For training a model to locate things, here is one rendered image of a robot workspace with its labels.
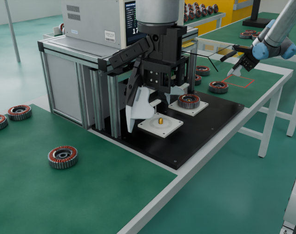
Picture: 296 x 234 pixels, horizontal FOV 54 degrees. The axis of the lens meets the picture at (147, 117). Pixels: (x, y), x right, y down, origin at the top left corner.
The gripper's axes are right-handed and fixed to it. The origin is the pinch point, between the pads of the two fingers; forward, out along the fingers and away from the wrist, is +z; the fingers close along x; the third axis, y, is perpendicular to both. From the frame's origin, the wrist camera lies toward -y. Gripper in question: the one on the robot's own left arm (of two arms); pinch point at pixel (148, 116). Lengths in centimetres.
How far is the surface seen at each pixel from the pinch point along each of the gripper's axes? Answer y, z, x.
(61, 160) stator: -44, 36, 8
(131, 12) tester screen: -42, -11, 50
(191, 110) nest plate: -23, 37, 72
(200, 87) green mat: -35, 40, 107
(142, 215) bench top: -6.6, 40.4, 6.9
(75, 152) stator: -44, 36, 15
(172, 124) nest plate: -24, 37, 55
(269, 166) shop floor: 9, 115, 157
